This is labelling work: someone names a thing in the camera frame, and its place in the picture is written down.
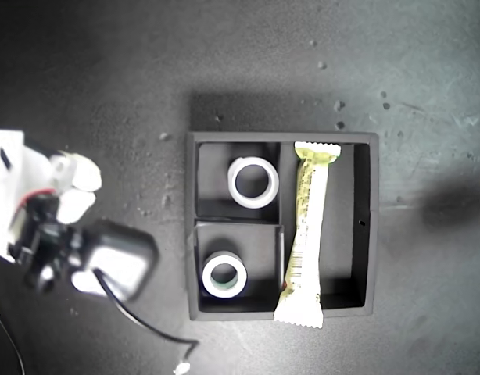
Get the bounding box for large white tape roll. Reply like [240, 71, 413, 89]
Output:
[227, 155, 281, 209]

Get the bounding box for thin black cable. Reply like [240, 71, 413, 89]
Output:
[0, 316, 27, 375]

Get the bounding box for small white tape roll green core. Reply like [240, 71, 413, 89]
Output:
[201, 251, 249, 300]

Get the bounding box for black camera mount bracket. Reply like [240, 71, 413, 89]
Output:
[13, 195, 84, 294]

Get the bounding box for red gripper motor wire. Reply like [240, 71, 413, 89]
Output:
[19, 188, 56, 204]

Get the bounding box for black camera cable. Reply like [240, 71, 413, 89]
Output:
[91, 268, 200, 366]

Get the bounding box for black compartment tray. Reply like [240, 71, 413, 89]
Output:
[184, 131, 380, 323]

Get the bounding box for cream snack bar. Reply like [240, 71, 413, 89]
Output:
[271, 141, 342, 330]

